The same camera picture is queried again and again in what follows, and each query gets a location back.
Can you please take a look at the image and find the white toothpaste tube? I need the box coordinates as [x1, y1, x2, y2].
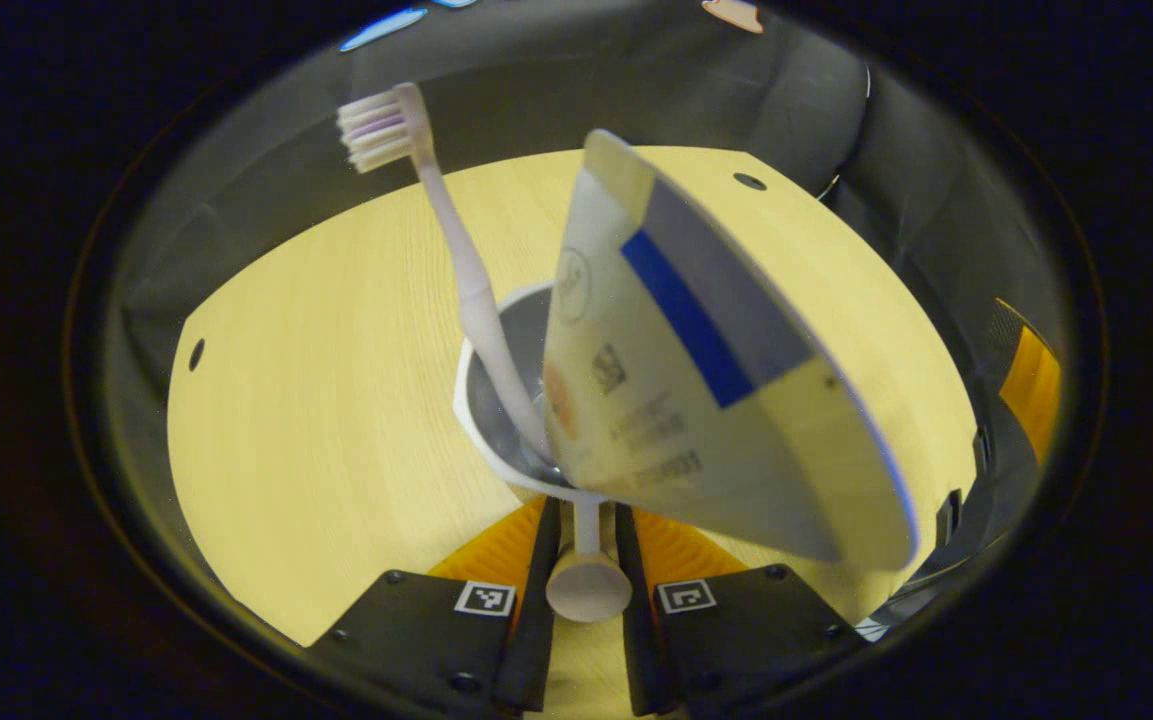
[543, 129, 920, 572]

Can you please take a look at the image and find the white cup with wooden handle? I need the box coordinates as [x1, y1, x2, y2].
[453, 282, 637, 623]

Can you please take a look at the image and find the light wooden desktop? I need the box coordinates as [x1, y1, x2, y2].
[167, 146, 979, 720]

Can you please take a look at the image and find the black backdrop cloth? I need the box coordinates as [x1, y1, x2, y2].
[106, 0, 1067, 561]

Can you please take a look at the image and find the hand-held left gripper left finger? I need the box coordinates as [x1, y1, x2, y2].
[308, 495, 562, 716]

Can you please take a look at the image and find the pale pink toothbrush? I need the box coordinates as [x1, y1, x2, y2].
[337, 83, 557, 461]

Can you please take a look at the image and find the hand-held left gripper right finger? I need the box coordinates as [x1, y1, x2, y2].
[616, 505, 862, 716]

